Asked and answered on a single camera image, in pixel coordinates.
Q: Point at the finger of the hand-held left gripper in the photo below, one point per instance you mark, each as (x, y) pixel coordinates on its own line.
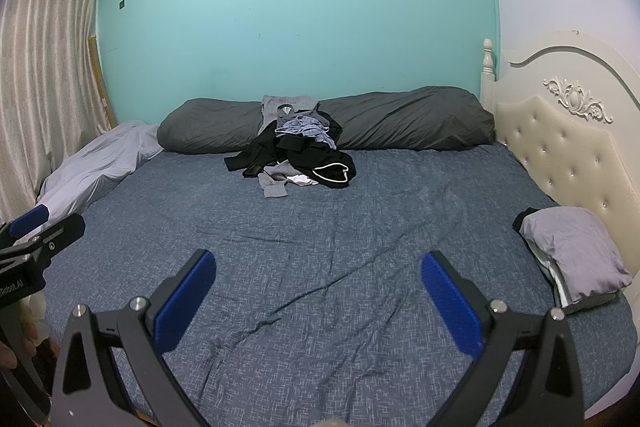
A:
(27, 221)
(62, 232)

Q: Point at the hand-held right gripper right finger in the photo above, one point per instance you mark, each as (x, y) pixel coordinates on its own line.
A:
(450, 302)

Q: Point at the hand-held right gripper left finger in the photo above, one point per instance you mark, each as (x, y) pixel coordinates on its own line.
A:
(185, 302)

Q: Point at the black sweater white trim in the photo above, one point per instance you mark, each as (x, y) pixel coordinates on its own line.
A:
(300, 157)

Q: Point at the person's left hand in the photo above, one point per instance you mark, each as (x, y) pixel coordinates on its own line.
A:
(6, 357)

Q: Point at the light grey blanket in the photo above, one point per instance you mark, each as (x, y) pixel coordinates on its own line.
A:
(100, 162)

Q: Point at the black folded garment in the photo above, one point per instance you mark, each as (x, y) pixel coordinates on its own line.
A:
(522, 218)

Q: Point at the wooden board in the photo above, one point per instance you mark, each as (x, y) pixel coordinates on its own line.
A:
(100, 82)

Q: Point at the beige curtain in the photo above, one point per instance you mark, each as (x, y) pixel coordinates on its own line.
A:
(45, 57)

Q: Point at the white garment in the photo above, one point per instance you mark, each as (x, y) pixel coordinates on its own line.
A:
(300, 180)

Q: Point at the cream tufted headboard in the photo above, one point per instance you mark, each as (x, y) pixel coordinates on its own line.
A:
(565, 147)

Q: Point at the grey pants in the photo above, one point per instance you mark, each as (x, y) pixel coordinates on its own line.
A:
(280, 102)

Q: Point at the cream bedpost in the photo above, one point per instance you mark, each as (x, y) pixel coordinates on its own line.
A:
(488, 67)

